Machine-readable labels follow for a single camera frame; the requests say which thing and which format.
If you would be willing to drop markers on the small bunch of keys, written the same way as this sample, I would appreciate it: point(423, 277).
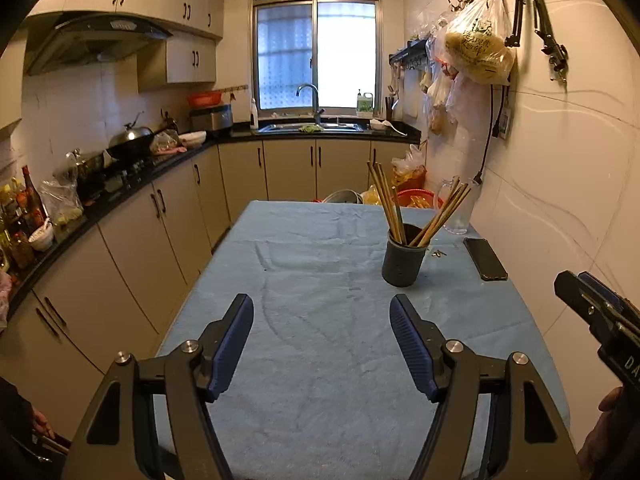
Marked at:
point(438, 253)

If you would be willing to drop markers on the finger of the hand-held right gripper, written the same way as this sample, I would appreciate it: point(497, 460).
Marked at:
point(575, 292)
point(600, 287)

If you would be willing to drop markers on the plastic bag of food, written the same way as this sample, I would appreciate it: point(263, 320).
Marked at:
point(165, 142)

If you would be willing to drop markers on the red plastic basin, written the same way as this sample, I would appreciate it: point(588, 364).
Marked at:
point(204, 99)

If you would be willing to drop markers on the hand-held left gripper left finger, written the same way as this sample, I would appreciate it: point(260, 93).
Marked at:
point(230, 345)

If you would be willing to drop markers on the chrome sink faucet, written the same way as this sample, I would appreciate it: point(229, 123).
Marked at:
point(312, 102)

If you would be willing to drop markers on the set of wooden chopsticks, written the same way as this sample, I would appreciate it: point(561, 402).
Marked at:
point(395, 210)

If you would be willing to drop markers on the black plastic utensil cup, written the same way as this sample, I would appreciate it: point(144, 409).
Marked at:
point(402, 265)

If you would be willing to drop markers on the green dish cloth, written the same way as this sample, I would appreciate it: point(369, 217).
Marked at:
point(310, 128)

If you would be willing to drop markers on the stainless steel sink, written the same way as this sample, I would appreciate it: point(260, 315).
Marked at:
point(340, 127)

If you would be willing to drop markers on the steel cooking pot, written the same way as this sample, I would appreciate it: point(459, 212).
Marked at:
point(87, 170)

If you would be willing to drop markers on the hanging yellow plastic bag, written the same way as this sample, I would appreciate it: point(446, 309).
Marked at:
point(480, 50)

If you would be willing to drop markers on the black wall shelf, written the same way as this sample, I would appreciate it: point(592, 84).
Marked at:
point(410, 55)

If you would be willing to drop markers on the white bag of snacks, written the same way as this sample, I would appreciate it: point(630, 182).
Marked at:
point(410, 162)

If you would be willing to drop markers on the red plastic basket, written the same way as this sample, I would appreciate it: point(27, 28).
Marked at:
point(425, 199)

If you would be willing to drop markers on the steel basin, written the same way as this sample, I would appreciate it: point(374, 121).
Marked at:
point(342, 196)

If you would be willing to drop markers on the black smartphone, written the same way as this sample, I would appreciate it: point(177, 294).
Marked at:
point(485, 259)

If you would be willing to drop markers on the kitchen window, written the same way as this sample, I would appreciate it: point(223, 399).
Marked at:
point(345, 55)

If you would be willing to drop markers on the stainless steel countertop appliance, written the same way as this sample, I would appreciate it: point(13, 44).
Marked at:
point(212, 118)

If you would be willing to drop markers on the wall power outlet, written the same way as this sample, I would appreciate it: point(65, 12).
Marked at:
point(502, 121)

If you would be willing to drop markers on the small white mortar bowl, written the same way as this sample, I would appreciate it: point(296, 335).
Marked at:
point(41, 237)

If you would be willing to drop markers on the dark utensil holder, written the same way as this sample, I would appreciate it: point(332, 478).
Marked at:
point(390, 107)

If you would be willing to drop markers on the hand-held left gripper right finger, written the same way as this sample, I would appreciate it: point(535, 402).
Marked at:
point(415, 345)

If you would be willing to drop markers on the hanging white plastic bag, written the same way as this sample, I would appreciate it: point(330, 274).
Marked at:
point(467, 102)

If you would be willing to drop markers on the group of condiment bottles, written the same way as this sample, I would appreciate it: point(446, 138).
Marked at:
point(17, 220)

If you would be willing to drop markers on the blue tablecloth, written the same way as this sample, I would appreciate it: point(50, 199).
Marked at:
point(325, 335)

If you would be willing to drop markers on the clear crumpled plastic bag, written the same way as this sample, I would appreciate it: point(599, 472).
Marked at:
point(62, 202)

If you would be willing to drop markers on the clear glass pitcher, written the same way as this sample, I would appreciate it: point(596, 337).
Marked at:
point(465, 215)

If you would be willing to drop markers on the gas stove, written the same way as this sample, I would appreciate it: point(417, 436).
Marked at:
point(120, 172)

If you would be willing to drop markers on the black kitchen countertop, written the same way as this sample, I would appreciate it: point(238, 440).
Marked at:
point(235, 135)

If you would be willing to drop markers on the person's right hand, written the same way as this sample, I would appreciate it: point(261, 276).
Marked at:
point(597, 440)

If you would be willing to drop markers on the black range hood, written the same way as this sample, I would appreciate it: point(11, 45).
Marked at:
point(90, 42)

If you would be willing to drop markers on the green detergent bottle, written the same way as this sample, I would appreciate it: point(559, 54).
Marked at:
point(365, 102)

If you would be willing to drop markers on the black wok with lid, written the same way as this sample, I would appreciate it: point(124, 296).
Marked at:
point(130, 140)

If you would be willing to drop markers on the person's dark clothing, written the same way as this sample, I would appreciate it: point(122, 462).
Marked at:
point(15, 435)

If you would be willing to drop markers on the white bowl with ladle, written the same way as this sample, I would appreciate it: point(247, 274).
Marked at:
point(382, 125)

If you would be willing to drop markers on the white plastic bottle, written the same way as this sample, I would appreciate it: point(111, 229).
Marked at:
point(254, 115)

